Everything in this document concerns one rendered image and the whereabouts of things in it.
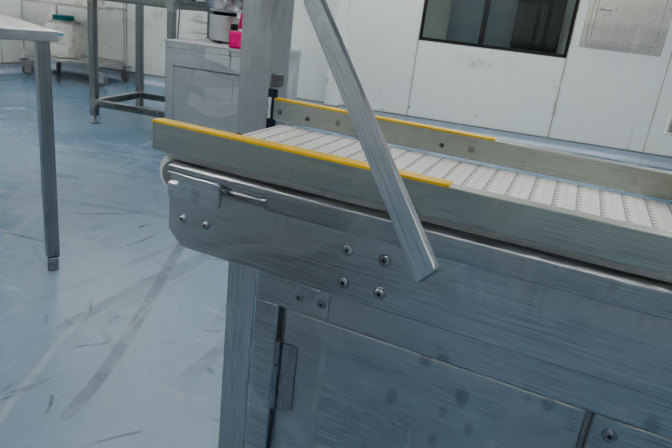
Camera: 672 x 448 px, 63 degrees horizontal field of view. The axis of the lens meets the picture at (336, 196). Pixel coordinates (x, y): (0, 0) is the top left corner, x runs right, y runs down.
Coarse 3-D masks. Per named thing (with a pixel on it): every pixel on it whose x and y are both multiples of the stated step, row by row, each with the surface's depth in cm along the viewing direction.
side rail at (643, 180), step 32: (320, 128) 84; (352, 128) 82; (384, 128) 80; (416, 128) 78; (480, 160) 75; (512, 160) 74; (544, 160) 72; (576, 160) 70; (608, 160) 70; (640, 192) 68
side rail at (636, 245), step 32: (160, 128) 62; (224, 160) 59; (256, 160) 58; (288, 160) 56; (320, 160) 55; (352, 192) 54; (416, 192) 51; (448, 192) 50; (480, 192) 49; (480, 224) 50; (512, 224) 48; (544, 224) 47; (576, 224) 46; (608, 224) 45; (608, 256) 46; (640, 256) 45
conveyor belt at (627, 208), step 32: (288, 128) 84; (192, 160) 63; (416, 160) 74; (448, 160) 76; (320, 192) 57; (512, 192) 64; (544, 192) 66; (576, 192) 67; (608, 192) 69; (448, 224) 53; (640, 224) 58; (576, 256) 49
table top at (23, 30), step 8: (0, 16) 209; (8, 16) 214; (0, 24) 176; (8, 24) 179; (16, 24) 183; (24, 24) 186; (32, 24) 190; (0, 32) 166; (8, 32) 168; (16, 32) 169; (24, 32) 171; (32, 32) 172; (40, 32) 174; (48, 32) 175; (56, 32) 177; (24, 40) 172; (32, 40) 173; (40, 40) 174; (48, 40) 176; (56, 40) 177
